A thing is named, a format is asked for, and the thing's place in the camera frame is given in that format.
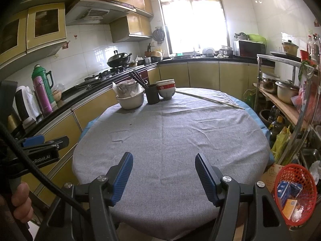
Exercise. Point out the dark pot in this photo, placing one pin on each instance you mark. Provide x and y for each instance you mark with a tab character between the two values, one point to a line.
269	85

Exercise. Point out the steel pot with lid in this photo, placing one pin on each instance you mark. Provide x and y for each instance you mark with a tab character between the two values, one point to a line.
286	94

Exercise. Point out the microwave oven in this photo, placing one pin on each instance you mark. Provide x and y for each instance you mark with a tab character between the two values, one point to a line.
250	48

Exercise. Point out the pink plastic bag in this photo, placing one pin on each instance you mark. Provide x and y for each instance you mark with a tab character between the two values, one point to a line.
308	100

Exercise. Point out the steel range hood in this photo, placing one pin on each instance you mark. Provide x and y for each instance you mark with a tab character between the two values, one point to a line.
95	15

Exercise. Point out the clear plastic bottle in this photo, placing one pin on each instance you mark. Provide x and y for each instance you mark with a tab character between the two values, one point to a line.
315	47

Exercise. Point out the red cup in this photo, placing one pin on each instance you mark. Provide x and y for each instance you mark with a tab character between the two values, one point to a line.
304	54

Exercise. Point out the yellow bowl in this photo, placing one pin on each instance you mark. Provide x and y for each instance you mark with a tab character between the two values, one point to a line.
157	53

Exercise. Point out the purple thermos bottle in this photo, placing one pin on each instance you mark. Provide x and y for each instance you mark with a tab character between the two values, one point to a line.
42	98

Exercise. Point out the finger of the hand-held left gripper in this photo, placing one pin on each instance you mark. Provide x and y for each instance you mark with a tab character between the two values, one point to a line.
32	140
60	141

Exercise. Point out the yellow pot with lid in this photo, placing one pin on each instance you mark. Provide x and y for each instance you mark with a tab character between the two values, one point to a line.
290	49

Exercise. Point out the metal shelf rack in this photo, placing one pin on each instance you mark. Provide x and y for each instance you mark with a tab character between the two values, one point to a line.
280	103

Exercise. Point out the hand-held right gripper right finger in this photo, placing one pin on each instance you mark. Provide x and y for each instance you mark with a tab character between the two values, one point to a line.
207	178

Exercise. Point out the window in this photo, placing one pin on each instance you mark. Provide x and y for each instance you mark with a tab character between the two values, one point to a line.
195	17

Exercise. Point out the gas stove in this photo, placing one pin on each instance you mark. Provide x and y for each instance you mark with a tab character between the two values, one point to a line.
100	76

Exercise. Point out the clear bag with bowls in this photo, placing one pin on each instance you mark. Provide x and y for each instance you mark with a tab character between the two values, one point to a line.
128	87

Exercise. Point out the long thin wooden stick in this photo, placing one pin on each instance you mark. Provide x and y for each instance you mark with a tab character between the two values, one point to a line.
210	100

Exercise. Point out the green basin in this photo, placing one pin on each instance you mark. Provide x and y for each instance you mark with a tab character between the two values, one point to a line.
258	38

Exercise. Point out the yellow plastic bag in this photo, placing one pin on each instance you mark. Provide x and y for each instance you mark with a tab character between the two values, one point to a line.
280	143

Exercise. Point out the black wok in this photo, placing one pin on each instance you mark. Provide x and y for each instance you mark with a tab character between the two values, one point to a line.
119	60

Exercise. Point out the clear bag of food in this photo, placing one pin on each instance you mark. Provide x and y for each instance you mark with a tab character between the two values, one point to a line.
57	93

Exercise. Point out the red plastic basket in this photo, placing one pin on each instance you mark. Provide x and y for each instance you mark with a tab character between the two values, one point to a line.
309	200

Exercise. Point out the dark oil bottle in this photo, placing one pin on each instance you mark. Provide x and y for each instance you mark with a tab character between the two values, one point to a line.
275	123

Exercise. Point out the red-banded white bowl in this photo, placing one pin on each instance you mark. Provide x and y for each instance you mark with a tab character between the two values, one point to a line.
166	93

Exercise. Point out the green thermos jug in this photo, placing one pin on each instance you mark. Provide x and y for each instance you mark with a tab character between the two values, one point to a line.
40	74

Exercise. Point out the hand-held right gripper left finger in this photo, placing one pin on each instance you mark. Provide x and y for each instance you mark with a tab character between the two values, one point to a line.
123	178

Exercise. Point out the yellow base cabinets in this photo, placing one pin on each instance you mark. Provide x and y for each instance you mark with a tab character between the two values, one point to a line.
203	75

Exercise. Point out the white dish stack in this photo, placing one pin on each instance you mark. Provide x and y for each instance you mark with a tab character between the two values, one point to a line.
208	51

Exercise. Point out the person's left hand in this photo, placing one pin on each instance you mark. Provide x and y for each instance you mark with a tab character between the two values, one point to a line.
22	200

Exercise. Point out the white and black appliance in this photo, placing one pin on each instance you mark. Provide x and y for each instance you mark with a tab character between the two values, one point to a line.
25	105

